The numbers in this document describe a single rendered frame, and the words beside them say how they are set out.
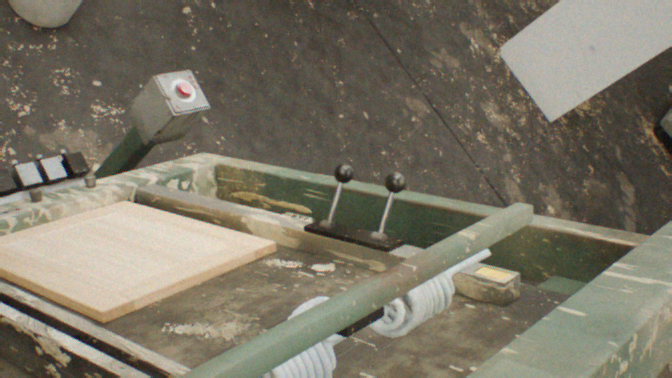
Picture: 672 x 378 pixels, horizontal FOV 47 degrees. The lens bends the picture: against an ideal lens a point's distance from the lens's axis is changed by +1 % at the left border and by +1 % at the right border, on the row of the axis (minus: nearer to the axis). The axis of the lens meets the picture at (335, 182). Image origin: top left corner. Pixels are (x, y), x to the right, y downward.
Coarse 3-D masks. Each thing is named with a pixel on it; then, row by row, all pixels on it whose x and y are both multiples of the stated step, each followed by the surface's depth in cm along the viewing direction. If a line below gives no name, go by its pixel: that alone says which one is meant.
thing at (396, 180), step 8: (392, 176) 135; (400, 176) 135; (384, 184) 137; (392, 184) 135; (400, 184) 135; (392, 192) 136; (384, 216) 136; (384, 224) 135; (376, 232) 136; (376, 240) 134
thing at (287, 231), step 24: (144, 192) 176; (168, 192) 174; (192, 216) 166; (216, 216) 161; (240, 216) 155; (264, 216) 154; (288, 240) 147; (312, 240) 143; (336, 240) 139; (360, 264) 136; (384, 264) 133; (480, 264) 125; (456, 288) 124; (480, 288) 120; (504, 288) 118
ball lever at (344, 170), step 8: (336, 168) 144; (344, 168) 143; (352, 168) 144; (336, 176) 143; (344, 176) 143; (352, 176) 144; (336, 192) 144; (336, 200) 143; (328, 216) 143; (320, 224) 143; (328, 224) 142
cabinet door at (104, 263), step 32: (64, 224) 161; (96, 224) 161; (128, 224) 160; (160, 224) 159; (192, 224) 158; (0, 256) 145; (32, 256) 145; (64, 256) 144; (96, 256) 143; (128, 256) 142; (160, 256) 141; (192, 256) 141; (224, 256) 139; (256, 256) 142; (32, 288) 132; (64, 288) 128; (96, 288) 128; (128, 288) 127; (160, 288) 126
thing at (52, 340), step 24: (0, 288) 116; (0, 312) 107; (24, 312) 111; (48, 312) 107; (0, 336) 109; (24, 336) 103; (48, 336) 100; (72, 336) 101; (96, 336) 99; (120, 336) 99; (336, 336) 66; (24, 360) 105; (48, 360) 100; (72, 360) 96; (96, 360) 93; (120, 360) 96; (144, 360) 92; (168, 360) 92
